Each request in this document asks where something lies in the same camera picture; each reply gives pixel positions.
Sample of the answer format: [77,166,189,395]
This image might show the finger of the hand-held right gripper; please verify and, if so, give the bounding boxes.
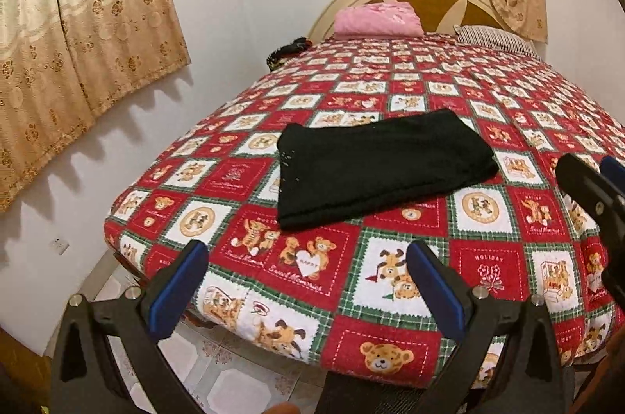
[557,153,625,249]
[600,156,625,196]

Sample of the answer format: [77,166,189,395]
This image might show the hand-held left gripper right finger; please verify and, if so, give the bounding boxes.
[407,240,574,414]

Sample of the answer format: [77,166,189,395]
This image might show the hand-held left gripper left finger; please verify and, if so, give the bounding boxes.
[49,240,210,414]

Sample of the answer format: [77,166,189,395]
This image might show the black pants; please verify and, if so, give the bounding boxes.
[276,108,500,232]

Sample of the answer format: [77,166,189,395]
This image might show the red printed bear blanket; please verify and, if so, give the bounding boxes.
[104,32,625,390]

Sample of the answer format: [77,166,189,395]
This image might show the striped pillow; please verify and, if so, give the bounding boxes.
[454,24,538,56]

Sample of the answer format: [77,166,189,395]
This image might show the wooden bed headboard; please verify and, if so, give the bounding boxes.
[307,0,540,58]

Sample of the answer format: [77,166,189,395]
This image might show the dark cloth bundle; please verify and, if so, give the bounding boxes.
[265,37,313,72]

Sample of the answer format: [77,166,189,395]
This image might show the pink pillow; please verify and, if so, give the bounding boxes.
[334,2,423,38]

